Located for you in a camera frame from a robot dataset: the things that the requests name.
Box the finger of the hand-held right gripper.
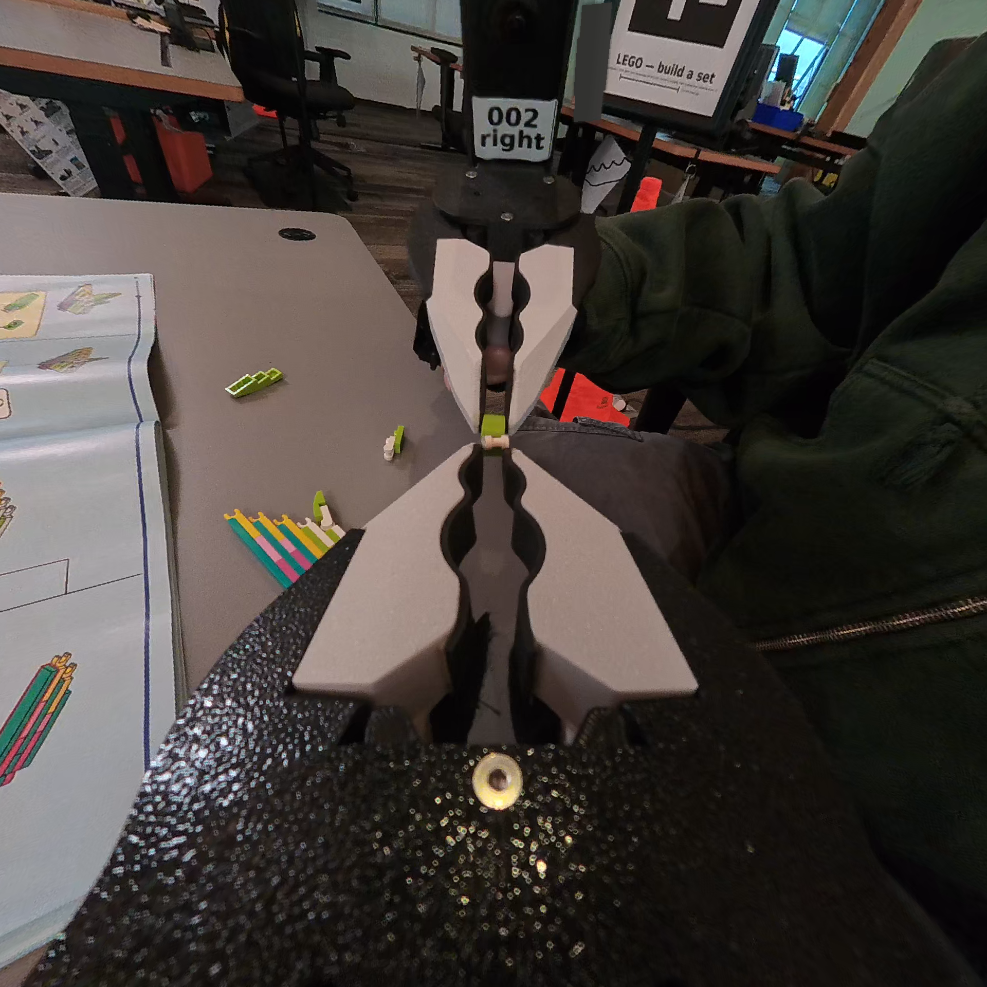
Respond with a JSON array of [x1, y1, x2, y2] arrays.
[[425, 236, 495, 434], [503, 245, 579, 434]]

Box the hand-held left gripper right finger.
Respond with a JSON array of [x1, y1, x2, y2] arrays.
[[503, 445, 700, 744]]

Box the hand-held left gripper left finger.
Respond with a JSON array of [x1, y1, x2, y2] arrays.
[[291, 443, 484, 743]]

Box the striped lego wing white bricks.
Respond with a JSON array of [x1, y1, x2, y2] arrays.
[[223, 490, 347, 589]]

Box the person's right forearm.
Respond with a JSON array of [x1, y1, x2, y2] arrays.
[[566, 181, 876, 396]]

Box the white paper wavy line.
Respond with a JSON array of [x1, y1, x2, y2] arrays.
[[584, 137, 635, 195]]

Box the person's leg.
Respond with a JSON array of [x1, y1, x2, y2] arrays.
[[509, 418, 737, 591]]

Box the black seat base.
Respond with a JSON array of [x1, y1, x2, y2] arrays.
[[631, 384, 699, 434]]

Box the black white sign board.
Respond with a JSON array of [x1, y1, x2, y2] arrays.
[[600, 0, 781, 140]]

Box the wood edged desk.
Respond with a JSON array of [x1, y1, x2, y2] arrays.
[[559, 102, 868, 178]]

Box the orange bag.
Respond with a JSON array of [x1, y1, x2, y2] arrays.
[[149, 110, 216, 199]]

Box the light blue instruction booklet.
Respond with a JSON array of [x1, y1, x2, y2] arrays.
[[0, 272, 186, 945]]

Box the black tabletop device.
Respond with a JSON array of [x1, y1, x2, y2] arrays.
[[135, 0, 226, 49]]

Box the grey office table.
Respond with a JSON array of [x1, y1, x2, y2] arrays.
[[0, 0, 248, 203]]

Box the printed leaflet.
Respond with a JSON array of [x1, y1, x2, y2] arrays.
[[0, 87, 101, 199]]

